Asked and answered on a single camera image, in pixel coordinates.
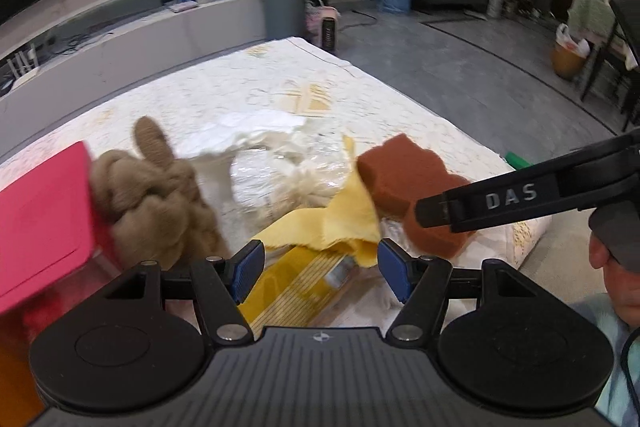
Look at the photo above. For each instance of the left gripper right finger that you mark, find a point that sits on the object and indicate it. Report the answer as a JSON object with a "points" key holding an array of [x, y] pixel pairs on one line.
{"points": [[420, 285]]}

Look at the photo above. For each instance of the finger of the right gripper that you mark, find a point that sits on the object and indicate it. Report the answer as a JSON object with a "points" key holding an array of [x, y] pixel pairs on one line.
{"points": [[583, 179]]}

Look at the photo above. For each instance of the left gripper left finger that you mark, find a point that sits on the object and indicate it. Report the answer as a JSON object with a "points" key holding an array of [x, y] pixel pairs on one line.
{"points": [[219, 287]]}

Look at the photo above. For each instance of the yellow microfiber cloth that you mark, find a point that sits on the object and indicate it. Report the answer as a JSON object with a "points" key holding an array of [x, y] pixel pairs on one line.
{"points": [[348, 224]]}

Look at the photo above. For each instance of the brown flower-shaped sponge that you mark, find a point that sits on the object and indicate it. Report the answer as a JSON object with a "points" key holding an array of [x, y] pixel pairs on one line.
{"points": [[397, 174]]}

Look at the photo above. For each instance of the clear bubble wrap bag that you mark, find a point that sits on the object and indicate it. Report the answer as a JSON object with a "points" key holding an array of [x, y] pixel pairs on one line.
{"points": [[300, 170]]}

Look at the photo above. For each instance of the white paper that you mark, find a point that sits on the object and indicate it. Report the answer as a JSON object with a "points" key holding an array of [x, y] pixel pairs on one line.
{"points": [[234, 131]]}

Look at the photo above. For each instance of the person's right hand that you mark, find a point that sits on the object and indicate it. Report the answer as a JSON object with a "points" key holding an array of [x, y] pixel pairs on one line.
{"points": [[600, 257]]}

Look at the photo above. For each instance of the green plastic slipper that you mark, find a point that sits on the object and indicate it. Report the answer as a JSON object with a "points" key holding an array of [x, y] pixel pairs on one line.
{"points": [[515, 161]]}

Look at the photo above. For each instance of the brown knotted plush cushion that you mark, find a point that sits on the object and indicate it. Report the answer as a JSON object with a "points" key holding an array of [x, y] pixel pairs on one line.
{"points": [[153, 204]]}

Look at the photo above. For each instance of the red box lid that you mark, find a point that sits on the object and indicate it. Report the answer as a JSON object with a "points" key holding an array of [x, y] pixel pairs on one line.
{"points": [[56, 249]]}

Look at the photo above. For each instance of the white lace tablecloth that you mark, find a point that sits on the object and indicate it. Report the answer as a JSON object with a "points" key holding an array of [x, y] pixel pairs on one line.
{"points": [[300, 287]]}

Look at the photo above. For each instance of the grey tv console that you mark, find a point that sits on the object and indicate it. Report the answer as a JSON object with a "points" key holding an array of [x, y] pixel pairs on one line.
{"points": [[126, 55]]}

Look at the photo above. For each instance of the pink space heater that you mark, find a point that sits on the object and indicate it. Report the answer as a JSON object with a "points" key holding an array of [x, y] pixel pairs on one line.
{"points": [[322, 25]]}

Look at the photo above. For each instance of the grey trash bin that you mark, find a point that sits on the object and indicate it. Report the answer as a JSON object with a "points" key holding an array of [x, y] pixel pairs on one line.
{"points": [[284, 18]]}

